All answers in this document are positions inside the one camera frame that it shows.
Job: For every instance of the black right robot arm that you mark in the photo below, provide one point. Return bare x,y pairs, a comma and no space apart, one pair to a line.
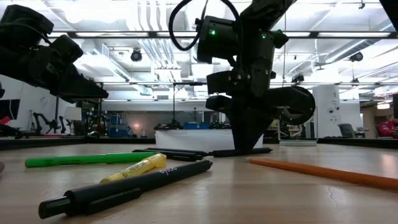
217,40

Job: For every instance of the green marker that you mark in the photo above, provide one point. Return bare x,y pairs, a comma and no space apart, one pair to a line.
77,159

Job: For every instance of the black marker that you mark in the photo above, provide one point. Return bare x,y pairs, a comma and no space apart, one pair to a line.
222,153

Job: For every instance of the small white lampshade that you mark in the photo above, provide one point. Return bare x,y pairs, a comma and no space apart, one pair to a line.
72,113

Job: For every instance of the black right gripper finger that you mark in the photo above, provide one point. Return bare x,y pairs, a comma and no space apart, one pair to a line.
248,130

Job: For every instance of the orange pencil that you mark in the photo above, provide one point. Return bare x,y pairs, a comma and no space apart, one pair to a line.
311,171

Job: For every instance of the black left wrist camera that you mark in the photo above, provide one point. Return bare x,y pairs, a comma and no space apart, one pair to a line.
66,48

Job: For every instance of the clear plastic supply box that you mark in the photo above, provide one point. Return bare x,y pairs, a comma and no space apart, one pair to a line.
186,140

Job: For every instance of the blue storage bin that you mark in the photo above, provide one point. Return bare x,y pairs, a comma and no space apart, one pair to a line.
196,126
117,132

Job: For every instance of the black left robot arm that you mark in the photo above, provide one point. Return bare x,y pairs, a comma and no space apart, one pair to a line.
9,62

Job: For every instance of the grey office chair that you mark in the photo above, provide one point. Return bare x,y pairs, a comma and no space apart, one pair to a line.
346,130

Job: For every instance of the white spot lamp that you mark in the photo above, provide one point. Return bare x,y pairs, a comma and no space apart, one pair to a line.
309,109

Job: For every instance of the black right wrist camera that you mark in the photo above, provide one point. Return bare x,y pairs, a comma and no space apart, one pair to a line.
217,103

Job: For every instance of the black pen white print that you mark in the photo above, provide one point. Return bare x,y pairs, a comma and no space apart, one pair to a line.
124,189

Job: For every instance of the white column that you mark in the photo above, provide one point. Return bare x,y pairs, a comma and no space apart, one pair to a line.
326,102

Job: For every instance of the black ceiling spotlight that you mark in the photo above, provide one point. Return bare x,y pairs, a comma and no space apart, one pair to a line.
298,78
136,56
356,56

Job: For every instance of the yellow highlighter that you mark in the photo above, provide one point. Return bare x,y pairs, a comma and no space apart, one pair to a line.
140,166

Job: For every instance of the black overhead crossbeam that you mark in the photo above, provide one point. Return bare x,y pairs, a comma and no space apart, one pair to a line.
124,34

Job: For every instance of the thin black pen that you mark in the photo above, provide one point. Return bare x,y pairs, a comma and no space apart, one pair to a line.
186,151

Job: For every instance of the person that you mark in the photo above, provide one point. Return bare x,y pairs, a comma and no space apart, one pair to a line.
388,129

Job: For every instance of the black wall screen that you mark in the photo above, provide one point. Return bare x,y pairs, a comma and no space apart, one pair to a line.
9,109

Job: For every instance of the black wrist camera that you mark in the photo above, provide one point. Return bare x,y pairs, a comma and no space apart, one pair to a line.
217,103
66,48

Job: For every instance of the black clip pen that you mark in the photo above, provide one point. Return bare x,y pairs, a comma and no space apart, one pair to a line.
174,155

